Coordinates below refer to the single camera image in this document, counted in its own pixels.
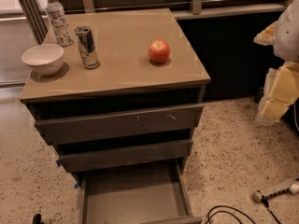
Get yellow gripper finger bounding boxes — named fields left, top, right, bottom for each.
left=253, top=21, right=277, bottom=46
left=257, top=62, right=299, bottom=125

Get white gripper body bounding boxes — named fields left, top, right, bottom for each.
left=273, top=0, right=299, bottom=62

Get red apple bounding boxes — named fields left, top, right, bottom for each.
left=148, top=39, right=170, bottom=63

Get grey middle drawer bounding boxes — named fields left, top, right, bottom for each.
left=59, top=139, right=192, bottom=173

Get grey drawer cabinet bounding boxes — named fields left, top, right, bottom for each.
left=21, top=9, right=209, bottom=210

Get grey open bottom drawer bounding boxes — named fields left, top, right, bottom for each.
left=78, top=162, right=204, bottom=224

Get grey top drawer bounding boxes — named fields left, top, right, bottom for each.
left=36, top=104, right=203, bottom=145

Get white power strip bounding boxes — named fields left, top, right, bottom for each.
left=252, top=178, right=299, bottom=203

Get silver drink can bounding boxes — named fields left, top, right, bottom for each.
left=74, top=26, right=99, bottom=69

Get clear plastic water bottle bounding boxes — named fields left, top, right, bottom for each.
left=45, top=0, right=73, bottom=47

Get white ceramic bowl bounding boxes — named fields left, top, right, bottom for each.
left=21, top=44, right=64, bottom=76

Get small black floor object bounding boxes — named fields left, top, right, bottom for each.
left=32, top=214, right=44, bottom=224

